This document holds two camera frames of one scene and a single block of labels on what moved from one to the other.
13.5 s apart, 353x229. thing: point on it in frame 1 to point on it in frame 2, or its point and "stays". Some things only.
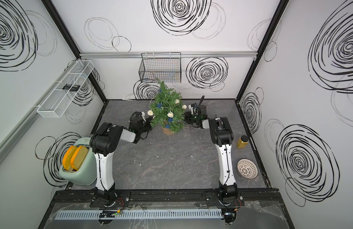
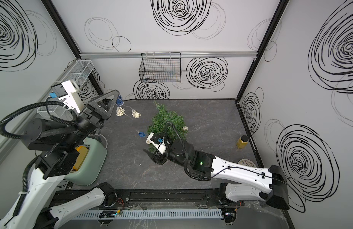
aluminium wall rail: [130, 54] stays
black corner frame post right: [282, 5] stays
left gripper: [149, 122] to [92, 118]
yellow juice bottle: [242, 142] stays
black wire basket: [167, 67] stays
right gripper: [188, 117] to [156, 157]
